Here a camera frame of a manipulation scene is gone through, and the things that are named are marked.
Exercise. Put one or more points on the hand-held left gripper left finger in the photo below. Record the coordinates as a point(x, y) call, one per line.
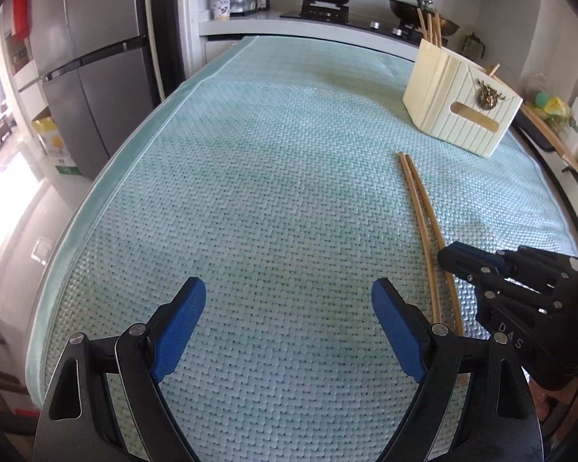
point(183, 317)

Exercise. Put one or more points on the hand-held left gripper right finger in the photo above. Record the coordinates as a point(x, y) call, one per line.
point(395, 320)

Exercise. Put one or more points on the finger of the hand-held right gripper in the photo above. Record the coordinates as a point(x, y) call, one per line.
point(472, 262)
point(539, 264)

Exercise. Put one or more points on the cream ribbed utensil holder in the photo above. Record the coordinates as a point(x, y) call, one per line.
point(443, 101)

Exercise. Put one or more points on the wooden cutting board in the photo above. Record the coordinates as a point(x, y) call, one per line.
point(551, 142)

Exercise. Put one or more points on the white square floor plate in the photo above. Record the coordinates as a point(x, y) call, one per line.
point(42, 250)

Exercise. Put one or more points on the yellow green bundle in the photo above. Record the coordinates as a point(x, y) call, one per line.
point(551, 106)

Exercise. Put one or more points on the teal woven table mat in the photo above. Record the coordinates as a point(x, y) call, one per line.
point(269, 178)

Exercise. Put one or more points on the yellow cardboard box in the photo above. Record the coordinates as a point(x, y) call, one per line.
point(58, 147)

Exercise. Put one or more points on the dark glass kettle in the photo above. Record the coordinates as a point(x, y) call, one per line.
point(472, 47)

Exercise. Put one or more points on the dark wok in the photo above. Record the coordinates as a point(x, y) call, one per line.
point(450, 24)

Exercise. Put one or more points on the black gas cooktop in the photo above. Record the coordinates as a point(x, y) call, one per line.
point(347, 19)

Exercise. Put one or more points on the grey refrigerator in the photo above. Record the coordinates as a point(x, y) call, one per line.
point(91, 57)

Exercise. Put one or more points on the white label spice jar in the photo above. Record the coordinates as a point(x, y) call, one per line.
point(221, 6)

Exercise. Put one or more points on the red paper sheet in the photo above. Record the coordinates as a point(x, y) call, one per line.
point(21, 9)

